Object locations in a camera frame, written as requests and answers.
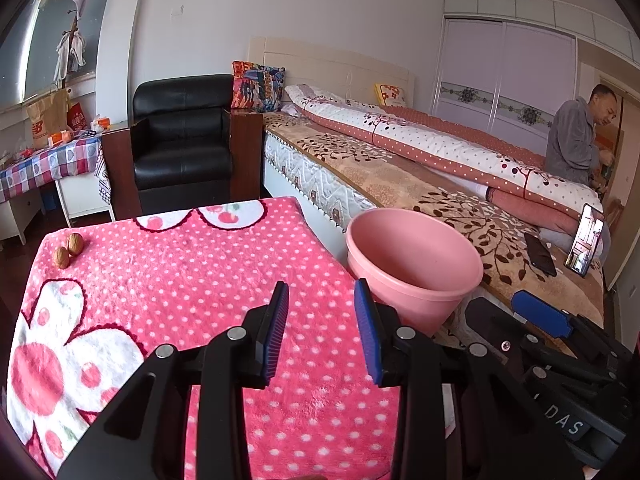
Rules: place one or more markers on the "brown leaf-patterned blanket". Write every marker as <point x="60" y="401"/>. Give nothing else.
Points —
<point x="390" y="180"/>

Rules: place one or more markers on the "orange box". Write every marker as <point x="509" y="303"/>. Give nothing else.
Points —
<point x="101" y="123"/>
<point x="61" y="138"/>

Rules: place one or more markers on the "checked tablecloth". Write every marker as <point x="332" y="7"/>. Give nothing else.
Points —
<point x="45" y="162"/>

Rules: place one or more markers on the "black leather armchair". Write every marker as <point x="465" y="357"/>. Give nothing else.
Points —
<point x="180" y="135"/>

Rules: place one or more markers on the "black phone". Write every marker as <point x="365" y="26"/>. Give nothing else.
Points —
<point x="540" y="255"/>

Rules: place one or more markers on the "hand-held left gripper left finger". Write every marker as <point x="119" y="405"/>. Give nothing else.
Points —
<point x="275" y="332"/>

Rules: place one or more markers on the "yellow floral pillow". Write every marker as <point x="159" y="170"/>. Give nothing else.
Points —
<point x="391" y="95"/>

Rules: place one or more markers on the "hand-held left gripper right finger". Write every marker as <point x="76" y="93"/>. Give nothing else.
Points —
<point x="367" y="332"/>

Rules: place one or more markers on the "white sliding-door wardrobe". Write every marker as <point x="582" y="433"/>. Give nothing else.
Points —
<point x="470" y="60"/>

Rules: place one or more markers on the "pink plastic basin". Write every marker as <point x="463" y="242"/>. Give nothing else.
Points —
<point x="400" y="270"/>

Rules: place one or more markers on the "white wooden bed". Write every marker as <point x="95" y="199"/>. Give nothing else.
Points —
<point x="325" y="65"/>

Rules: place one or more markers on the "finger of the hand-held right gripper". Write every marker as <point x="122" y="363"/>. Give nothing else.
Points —
<point x="495" y="322"/>
<point x="542" y="315"/>

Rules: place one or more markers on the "white floral quilt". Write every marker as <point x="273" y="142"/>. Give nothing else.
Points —
<point x="425" y="135"/>

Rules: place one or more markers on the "lit-screen phone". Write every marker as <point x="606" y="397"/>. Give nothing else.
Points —
<point x="585" y="240"/>

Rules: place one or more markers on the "white small table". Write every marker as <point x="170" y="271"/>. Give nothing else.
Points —
<point x="20" y="215"/>

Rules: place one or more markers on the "brown paper bag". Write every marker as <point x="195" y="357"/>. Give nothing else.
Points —
<point x="45" y="120"/>

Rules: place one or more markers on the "pink folded blanket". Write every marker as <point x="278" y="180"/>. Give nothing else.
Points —
<point x="525" y="207"/>

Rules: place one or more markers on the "colourful printed pillow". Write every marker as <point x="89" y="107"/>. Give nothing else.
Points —
<point x="257" y="85"/>

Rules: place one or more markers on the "red paper bag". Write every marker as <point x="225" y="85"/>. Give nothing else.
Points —
<point x="76" y="119"/>

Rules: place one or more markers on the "window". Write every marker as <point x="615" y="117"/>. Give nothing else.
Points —
<point x="42" y="60"/>

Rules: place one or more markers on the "pink dotted floral mat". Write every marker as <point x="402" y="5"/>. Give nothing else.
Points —
<point x="175" y="285"/>

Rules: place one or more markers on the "walnut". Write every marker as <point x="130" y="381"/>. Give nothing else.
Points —
<point x="75" y="244"/>
<point x="61" y="257"/>

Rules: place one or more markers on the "coat rack with clothes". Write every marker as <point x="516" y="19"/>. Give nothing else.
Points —
<point x="67" y="50"/>

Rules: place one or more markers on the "white patterned cloth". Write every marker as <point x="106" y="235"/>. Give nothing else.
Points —
<point x="104" y="177"/>

